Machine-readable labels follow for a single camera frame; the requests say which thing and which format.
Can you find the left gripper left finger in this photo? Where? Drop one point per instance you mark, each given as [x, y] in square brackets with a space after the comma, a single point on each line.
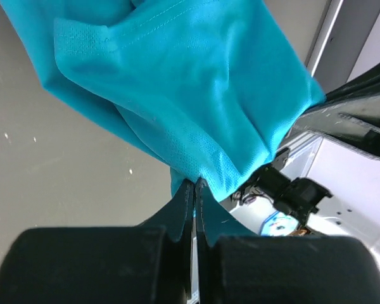
[145, 263]

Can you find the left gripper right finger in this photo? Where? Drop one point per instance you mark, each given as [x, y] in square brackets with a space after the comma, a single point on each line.
[236, 265]

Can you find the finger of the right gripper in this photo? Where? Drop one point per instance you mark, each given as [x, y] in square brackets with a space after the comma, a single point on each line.
[350, 117]

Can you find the teal t shirt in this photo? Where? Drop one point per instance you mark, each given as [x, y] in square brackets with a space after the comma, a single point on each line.
[209, 88]

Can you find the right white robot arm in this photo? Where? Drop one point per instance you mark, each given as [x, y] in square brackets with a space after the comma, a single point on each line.
[297, 198]

